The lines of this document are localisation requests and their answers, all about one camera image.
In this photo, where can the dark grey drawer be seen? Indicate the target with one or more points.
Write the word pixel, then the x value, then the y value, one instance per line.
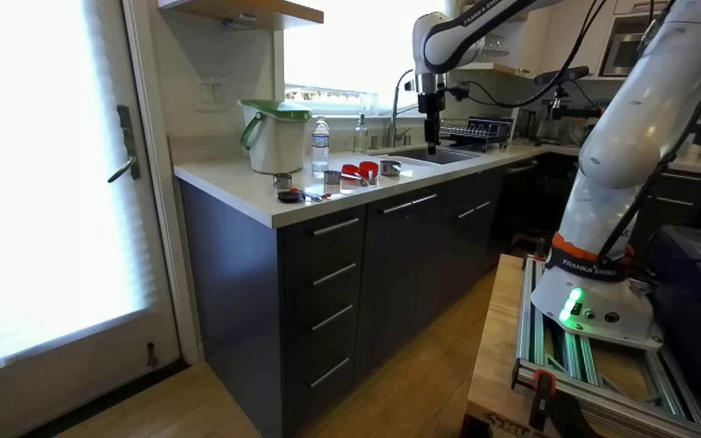
pixel 328 332
pixel 328 286
pixel 328 241
pixel 328 390

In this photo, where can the medium steel measuring cup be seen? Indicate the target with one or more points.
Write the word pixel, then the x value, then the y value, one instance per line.
pixel 332 178

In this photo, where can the built-in microwave oven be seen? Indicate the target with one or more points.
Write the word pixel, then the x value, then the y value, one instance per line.
pixel 627 44

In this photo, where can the black round lid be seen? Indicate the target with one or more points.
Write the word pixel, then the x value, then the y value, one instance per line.
pixel 291 195

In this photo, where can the red and black clamp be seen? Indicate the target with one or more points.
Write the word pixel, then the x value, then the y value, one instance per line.
pixel 540 398

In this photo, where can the white glass door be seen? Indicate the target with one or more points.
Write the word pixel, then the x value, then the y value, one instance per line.
pixel 43 161

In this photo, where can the small red measuring cup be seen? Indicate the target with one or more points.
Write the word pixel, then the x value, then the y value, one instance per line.
pixel 350 171

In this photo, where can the large red measuring cup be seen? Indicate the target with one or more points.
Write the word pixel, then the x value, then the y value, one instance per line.
pixel 369 171

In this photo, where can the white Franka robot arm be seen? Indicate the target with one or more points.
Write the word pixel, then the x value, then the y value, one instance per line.
pixel 652 112

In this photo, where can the dark dish rack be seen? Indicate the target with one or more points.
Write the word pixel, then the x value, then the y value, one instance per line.
pixel 480 131

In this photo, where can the dark blue storage box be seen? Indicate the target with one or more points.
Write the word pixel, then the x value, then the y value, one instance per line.
pixel 699 307

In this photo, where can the black countertop appliance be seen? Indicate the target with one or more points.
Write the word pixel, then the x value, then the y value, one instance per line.
pixel 560 98

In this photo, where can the steel kitchen faucet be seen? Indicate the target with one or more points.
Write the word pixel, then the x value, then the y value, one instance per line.
pixel 397 105

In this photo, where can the clear soap dispenser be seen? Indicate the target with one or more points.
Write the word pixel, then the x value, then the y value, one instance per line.
pixel 361 134

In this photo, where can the white framed window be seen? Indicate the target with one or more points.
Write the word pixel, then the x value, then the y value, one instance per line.
pixel 342 49

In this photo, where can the white bin with green lid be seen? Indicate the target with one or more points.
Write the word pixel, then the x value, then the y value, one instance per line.
pixel 277 141

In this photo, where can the white wall outlet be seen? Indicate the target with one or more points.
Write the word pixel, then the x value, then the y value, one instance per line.
pixel 215 91

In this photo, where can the large steel measuring cup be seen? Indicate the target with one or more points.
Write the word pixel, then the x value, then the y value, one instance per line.
pixel 391 168

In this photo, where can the dark kitchen sink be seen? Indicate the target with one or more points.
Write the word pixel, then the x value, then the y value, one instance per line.
pixel 440 154

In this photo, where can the clear plastic water bottle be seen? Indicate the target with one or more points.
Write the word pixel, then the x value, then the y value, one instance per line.
pixel 321 150

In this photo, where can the dark grey cabinet door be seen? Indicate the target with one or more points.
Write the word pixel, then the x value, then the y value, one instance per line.
pixel 474 244
pixel 402 276

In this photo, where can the dark corner base cabinet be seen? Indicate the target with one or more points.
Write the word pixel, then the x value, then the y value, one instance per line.
pixel 530 202

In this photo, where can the dark grey cabinet side panel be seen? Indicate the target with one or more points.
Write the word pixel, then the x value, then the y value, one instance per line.
pixel 233 307

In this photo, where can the small steel measuring cup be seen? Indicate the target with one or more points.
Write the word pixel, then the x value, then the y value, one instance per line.
pixel 283 180

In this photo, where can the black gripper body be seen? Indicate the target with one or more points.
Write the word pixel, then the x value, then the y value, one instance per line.
pixel 433 105

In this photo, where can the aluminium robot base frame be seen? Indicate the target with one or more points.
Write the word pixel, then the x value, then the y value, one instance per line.
pixel 540 342

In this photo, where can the wooden wall shelf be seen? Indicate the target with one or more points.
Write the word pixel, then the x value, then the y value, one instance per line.
pixel 245 11

